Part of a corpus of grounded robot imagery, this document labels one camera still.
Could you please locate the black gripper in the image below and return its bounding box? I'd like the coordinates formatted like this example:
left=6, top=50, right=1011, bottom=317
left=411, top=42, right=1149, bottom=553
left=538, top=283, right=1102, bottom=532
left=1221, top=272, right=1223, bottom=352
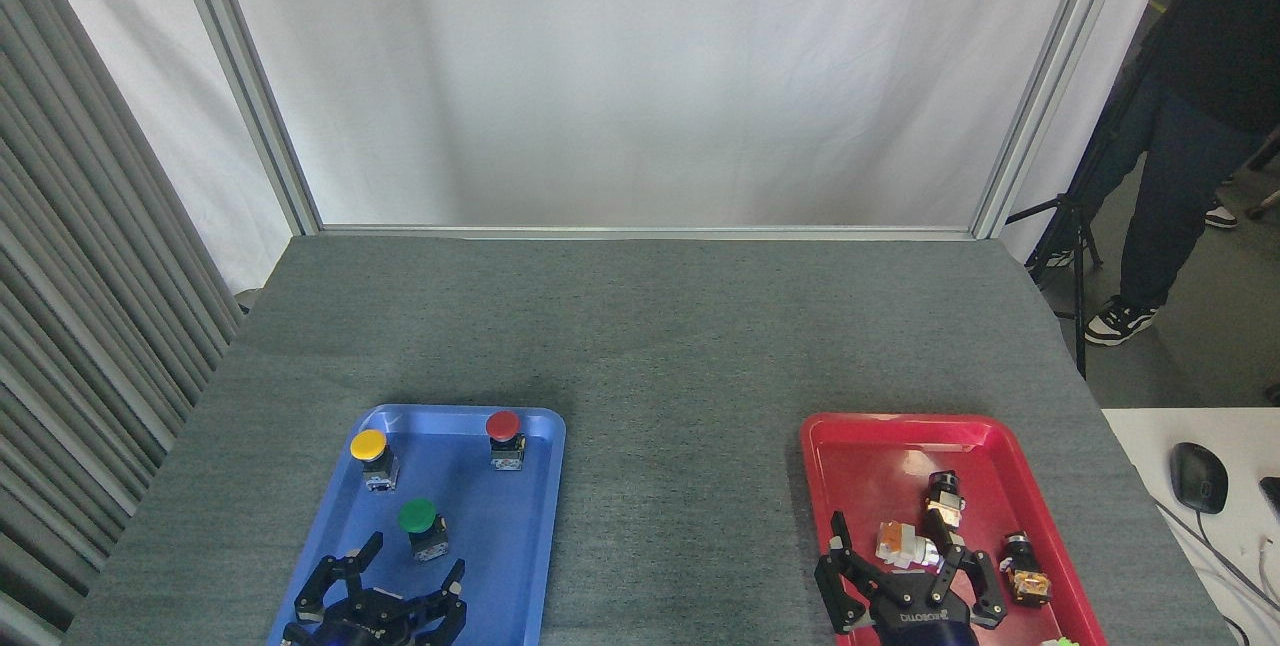
left=815, top=511, right=1009, bottom=646
left=293, top=531, right=468, bottom=646

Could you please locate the green push button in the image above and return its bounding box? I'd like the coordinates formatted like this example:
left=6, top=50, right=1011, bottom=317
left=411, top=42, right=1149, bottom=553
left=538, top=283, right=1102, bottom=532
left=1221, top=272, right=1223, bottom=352
left=397, top=498, right=449, bottom=564

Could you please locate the yellow push button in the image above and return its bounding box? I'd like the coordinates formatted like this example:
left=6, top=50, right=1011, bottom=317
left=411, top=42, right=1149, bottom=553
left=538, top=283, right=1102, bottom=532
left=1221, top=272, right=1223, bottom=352
left=350, top=428, right=401, bottom=494

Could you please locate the red push button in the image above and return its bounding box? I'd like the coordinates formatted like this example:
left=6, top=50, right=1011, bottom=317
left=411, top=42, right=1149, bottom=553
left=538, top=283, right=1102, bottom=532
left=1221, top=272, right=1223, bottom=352
left=485, top=411, right=527, bottom=472

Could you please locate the red plastic tray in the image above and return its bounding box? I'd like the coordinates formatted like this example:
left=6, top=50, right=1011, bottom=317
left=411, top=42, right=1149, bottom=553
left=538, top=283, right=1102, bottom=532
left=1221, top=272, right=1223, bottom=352
left=800, top=412, right=1109, bottom=646

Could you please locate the blue plastic tray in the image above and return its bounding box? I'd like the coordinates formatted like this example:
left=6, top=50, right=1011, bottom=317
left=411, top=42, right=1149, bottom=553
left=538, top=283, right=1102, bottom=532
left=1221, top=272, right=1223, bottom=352
left=265, top=404, right=567, bottom=646

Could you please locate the white side table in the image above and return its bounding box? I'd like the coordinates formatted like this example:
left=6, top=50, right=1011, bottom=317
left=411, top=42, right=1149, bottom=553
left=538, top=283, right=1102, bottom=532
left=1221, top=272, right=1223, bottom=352
left=1102, top=408, right=1280, bottom=646

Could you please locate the black computer mouse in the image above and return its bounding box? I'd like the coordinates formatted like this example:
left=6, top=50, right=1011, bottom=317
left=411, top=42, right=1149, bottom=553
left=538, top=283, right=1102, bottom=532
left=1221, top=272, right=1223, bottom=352
left=1170, top=442, right=1229, bottom=515

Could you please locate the black tripod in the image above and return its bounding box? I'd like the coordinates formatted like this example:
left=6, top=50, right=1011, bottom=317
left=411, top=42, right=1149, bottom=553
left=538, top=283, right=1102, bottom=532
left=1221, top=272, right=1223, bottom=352
left=1005, top=0, right=1226, bottom=379

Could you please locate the grey ribbed panel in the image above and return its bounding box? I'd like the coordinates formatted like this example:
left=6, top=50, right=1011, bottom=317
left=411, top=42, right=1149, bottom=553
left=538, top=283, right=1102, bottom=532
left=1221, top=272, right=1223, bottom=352
left=0, top=0, right=247, bottom=646

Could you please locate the person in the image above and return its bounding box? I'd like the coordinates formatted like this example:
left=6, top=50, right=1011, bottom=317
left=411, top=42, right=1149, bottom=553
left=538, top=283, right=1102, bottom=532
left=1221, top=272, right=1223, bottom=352
left=1204, top=126, right=1280, bottom=231
left=1030, top=0, right=1280, bottom=347

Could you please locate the white curtain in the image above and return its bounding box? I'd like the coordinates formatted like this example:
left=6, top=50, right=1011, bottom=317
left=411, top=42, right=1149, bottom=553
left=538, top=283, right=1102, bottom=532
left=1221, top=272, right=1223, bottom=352
left=30, top=0, right=1186, bottom=297

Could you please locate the orange white switch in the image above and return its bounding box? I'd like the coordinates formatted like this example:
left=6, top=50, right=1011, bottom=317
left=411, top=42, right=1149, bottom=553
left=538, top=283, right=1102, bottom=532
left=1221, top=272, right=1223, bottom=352
left=876, top=520, right=946, bottom=572

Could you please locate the black white switch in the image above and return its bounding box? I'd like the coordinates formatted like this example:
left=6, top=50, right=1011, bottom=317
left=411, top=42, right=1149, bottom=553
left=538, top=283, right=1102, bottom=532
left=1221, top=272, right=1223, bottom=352
left=922, top=471, right=967, bottom=530

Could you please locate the black orange switch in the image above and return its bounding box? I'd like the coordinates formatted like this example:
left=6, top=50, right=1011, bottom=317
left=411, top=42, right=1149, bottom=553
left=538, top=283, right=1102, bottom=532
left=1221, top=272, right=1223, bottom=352
left=1000, top=531, right=1053, bottom=609

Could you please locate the grey mouse cable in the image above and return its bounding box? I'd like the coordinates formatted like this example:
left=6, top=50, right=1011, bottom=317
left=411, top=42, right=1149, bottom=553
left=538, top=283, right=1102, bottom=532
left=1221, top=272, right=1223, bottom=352
left=1150, top=494, right=1280, bottom=619

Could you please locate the silver frame crossbar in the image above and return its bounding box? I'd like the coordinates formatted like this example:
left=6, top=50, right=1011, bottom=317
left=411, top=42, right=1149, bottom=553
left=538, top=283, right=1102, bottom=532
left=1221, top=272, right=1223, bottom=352
left=318, top=224, right=977, bottom=242

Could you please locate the silver frame post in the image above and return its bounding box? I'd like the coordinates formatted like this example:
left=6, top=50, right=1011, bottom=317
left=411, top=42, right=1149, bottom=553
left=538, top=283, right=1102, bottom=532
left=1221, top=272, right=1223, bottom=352
left=165, top=0, right=323, bottom=237
left=970, top=0, right=1137, bottom=240

